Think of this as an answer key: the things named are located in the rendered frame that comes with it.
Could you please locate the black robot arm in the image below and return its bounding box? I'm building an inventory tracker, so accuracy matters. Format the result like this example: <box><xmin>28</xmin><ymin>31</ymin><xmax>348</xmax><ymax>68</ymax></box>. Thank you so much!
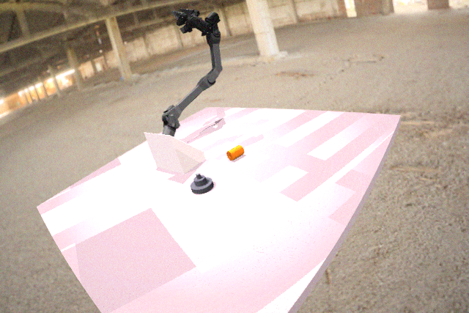
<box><xmin>162</xmin><ymin>12</ymin><xmax>223</xmax><ymax>137</ymax></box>

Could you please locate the orange knob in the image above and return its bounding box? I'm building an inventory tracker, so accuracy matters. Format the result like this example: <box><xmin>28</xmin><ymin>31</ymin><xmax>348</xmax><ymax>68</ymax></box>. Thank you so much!
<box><xmin>226</xmin><ymin>145</ymin><xmax>244</xmax><ymax>161</ymax></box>

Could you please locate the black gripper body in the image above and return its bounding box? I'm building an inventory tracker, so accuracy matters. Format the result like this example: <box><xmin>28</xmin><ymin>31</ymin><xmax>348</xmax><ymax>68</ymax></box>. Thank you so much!
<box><xmin>177</xmin><ymin>10</ymin><xmax>202</xmax><ymax>28</ymax></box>

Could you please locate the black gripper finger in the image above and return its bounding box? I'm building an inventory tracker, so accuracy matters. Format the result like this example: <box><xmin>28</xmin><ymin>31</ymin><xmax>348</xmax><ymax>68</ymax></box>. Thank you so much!
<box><xmin>180</xmin><ymin>8</ymin><xmax>194</xmax><ymax>16</ymax></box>
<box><xmin>171</xmin><ymin>10</ymin><xmax>185</xmax><ymax>21</ymax></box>

